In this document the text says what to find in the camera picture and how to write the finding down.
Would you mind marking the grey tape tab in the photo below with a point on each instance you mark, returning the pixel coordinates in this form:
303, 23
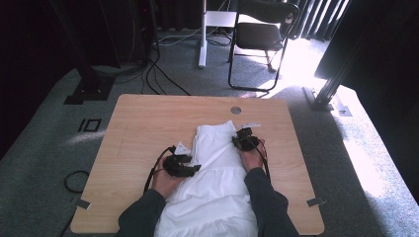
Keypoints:
83, 204
315, 201

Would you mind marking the black stand with flat base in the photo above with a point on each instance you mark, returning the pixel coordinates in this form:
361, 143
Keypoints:
89, 89

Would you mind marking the black folding chair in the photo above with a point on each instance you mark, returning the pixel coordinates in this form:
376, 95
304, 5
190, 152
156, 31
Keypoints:
257, 34

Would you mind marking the person's right hand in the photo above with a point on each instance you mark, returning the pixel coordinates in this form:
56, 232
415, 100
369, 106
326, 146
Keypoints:
252, 161

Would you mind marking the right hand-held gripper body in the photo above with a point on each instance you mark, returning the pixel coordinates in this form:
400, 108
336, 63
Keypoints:
250, 140

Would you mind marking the grey round table grommet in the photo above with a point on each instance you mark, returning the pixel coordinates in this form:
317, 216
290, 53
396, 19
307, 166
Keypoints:
235, 110

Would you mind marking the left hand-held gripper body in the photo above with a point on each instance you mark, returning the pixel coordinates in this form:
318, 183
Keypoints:
172, 164

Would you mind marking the black metal frame post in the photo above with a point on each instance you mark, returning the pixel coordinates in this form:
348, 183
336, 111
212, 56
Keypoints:
329, 89

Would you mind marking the grey floor plate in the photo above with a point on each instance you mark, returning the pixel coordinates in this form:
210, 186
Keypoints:
344, 112

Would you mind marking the dark pleated curtain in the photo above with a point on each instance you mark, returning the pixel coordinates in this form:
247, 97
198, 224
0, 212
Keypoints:
316, 19

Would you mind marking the white tiered skirt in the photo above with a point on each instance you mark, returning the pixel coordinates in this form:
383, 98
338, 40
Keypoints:
210, 184

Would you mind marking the white desk leg frame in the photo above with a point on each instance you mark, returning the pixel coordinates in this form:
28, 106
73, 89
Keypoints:
203, 49

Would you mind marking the person's left hand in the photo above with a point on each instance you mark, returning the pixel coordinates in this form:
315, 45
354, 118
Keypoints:
163, 186

